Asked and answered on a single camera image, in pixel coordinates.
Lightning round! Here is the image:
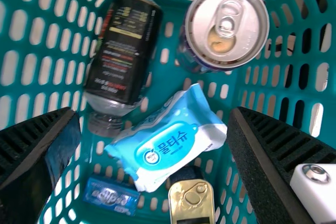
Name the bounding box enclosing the dark coffee bottle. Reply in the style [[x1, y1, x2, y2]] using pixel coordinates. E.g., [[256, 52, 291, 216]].
[[82, 0, 164, 138]]

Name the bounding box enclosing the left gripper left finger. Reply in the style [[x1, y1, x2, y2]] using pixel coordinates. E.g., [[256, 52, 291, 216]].
[[0, 106, 82, 224]]

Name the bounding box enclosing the purple drink can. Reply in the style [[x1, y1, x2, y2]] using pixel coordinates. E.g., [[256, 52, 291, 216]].
[[175, 0, 271, 74]]

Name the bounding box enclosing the blue rectangular tin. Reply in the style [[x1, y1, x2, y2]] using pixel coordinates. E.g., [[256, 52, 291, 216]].
[[81, 176, 141, 217]]

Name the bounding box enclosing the blue white wet wipes pack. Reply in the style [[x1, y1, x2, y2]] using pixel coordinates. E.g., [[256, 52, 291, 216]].
[[103, 82, 228, 193]]

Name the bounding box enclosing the gold rectangular tin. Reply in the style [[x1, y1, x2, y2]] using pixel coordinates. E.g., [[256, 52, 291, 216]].
[[167, 178, 216, 224]]

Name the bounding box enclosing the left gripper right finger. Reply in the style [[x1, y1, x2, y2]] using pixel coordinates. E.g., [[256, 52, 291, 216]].
[[227, 105, 336, 224]]

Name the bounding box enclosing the teal shopping basket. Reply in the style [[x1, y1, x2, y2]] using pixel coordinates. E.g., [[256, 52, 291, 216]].
[[0, 0, 336, 224]]

